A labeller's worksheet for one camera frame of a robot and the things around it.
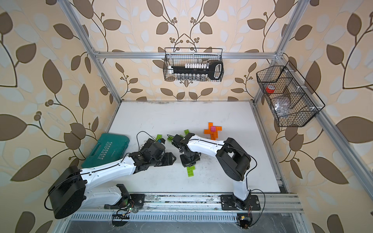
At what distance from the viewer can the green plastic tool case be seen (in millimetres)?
862

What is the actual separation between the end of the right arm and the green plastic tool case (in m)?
0.36

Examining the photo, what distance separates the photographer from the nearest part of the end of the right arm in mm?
653
